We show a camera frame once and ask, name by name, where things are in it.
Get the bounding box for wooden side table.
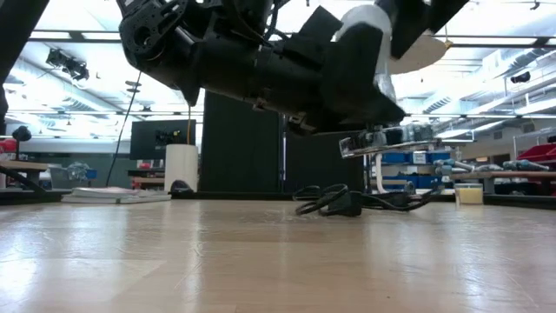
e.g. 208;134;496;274
0;160;50;193

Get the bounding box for red storage bin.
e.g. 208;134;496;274
516;143;556;173

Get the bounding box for small black ceiling device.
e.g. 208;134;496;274
509;70;533;85

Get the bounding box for black partition panel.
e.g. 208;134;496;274
284;129;366;194
198;89;282;194

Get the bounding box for yellow candle jar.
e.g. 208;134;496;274
453;183;485;206

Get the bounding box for white lightbulb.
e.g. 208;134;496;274
336;3;394;76

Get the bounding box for chrome lamp stand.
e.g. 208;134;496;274
338;71;475;160

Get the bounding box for black round-headed stand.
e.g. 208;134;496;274
11;125;33;163

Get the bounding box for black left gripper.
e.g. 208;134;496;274
180;23;407;132

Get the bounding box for black monitor screen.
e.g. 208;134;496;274
129;119;197;161

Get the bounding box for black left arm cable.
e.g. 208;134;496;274
234;0;290;44

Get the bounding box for wooden workbench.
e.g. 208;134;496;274
451;170;556;195

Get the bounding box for black lamp power cord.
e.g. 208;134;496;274
293;182;440;218

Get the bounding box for black ceiling-mounted device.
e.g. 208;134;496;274
45;48;90;82

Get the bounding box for blue plastic bag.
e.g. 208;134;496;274
64;162;99;182

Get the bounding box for thin black hanging cable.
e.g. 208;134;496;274
105;71;142;189

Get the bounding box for low wooden shelf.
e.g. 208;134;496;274
127;168;167;189

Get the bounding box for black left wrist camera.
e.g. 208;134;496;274
298;4;344;45

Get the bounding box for blue storage bins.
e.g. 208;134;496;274
381;150;453;190

